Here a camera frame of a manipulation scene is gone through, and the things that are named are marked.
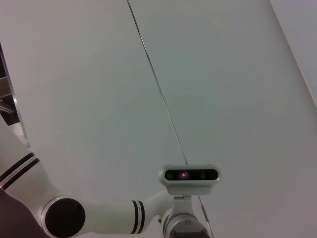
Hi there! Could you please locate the grey head camera mount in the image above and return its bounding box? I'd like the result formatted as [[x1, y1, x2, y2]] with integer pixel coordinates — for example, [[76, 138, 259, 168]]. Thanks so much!
[[162, 195, 215, 238]]

